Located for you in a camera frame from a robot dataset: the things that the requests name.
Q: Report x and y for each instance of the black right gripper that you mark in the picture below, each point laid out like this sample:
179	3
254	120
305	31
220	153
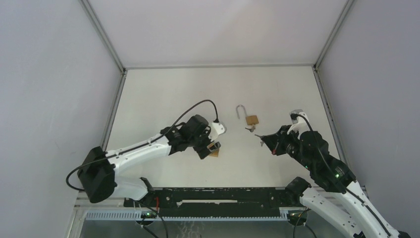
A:
275	141

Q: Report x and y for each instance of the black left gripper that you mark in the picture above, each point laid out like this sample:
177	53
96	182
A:
202	151

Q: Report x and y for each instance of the silver key bunch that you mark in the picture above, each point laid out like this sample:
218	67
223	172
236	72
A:
259	138
251	128

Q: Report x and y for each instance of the long shackle brass padlock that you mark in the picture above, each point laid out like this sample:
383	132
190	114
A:
251	120

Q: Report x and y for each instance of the short shackle brass padlock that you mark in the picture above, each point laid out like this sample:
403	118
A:
215	153

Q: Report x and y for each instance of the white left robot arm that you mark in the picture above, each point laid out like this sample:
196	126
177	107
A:
101	173

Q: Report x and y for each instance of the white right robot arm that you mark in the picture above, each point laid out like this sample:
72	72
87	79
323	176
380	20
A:
357	217

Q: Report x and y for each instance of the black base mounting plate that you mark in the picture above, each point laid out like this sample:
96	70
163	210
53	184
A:
234	202

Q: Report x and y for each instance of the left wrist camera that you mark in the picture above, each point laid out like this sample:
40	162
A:
216	129

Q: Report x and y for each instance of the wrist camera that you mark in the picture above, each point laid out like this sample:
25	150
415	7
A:
216	129
299	122

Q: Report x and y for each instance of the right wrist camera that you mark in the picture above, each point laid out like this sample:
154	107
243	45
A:
299	122

